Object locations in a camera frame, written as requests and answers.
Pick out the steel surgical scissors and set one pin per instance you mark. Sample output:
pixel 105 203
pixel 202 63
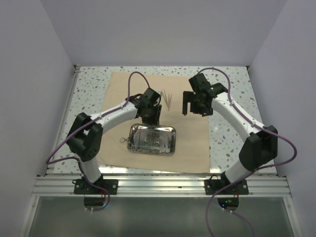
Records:
pixel 136 142

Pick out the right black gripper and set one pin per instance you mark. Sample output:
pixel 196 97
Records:
pixel 188 97

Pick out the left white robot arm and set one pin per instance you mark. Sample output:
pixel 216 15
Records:
pixel 85 136

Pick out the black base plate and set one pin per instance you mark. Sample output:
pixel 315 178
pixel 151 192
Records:
pixel 217 185
pixel 101 186

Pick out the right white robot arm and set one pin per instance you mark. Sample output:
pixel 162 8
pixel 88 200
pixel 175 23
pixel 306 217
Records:
pixel 259 141

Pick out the steel instrument tray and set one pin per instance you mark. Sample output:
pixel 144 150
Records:
pixel 149 139

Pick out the steel forceps with rings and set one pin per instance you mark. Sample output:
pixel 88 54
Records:
pixel 128 139

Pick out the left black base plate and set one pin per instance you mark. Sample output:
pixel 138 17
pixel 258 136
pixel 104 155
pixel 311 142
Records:
pixel 101 186

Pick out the beige cloth wrap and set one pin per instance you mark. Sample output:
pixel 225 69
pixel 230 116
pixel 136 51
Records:
pixel 192 131

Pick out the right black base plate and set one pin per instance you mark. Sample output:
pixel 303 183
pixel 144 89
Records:
pixel 217 185

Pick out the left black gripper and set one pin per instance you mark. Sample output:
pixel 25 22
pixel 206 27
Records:
pixel 155 119

